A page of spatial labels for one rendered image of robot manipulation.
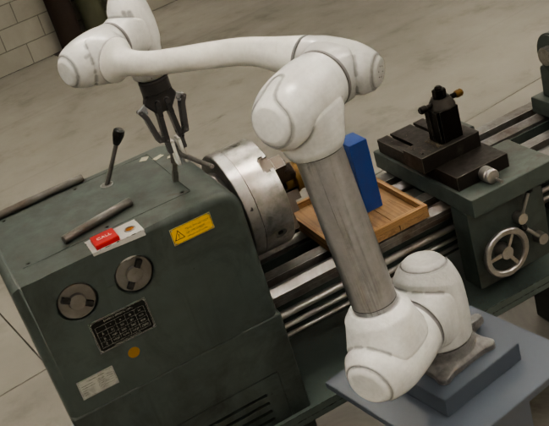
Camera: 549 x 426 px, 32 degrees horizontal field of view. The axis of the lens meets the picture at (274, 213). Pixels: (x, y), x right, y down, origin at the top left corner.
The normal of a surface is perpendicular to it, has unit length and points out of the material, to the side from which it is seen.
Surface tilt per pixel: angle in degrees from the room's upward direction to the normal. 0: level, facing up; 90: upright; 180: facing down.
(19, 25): 90
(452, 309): 87
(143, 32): 89
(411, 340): 81
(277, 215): 92
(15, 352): 0
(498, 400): 0
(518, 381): 0
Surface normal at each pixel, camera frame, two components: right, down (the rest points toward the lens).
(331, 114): 0.77, 0.09
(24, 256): -0.26, -0.85
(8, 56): 0.55, 0.26
